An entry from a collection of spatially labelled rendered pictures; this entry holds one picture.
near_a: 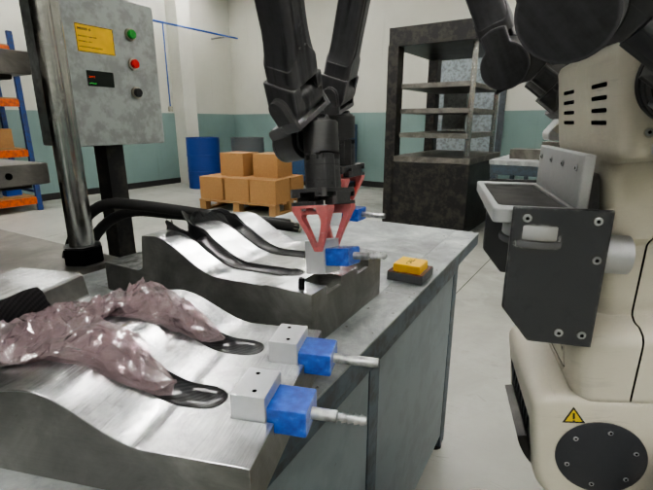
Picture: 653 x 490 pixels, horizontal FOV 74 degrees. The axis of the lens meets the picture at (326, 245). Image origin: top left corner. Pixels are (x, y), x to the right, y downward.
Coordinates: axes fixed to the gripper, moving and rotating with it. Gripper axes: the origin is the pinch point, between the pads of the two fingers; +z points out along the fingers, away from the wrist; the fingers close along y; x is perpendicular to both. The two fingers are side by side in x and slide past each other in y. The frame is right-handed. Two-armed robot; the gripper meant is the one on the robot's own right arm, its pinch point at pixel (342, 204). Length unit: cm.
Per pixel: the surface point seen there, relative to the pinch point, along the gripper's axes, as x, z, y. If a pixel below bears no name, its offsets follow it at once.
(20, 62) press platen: -66, -33, 30
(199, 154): -529, 26, -458
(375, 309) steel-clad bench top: 16.4, 15.5, 17.9
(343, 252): 16.3, 1.3, 29.8
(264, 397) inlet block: 23, 7, 58
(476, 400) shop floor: 18, 96, -83
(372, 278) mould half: 14.0, 11.0, 14.1
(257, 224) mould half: -13.9, 3.0, 13.7
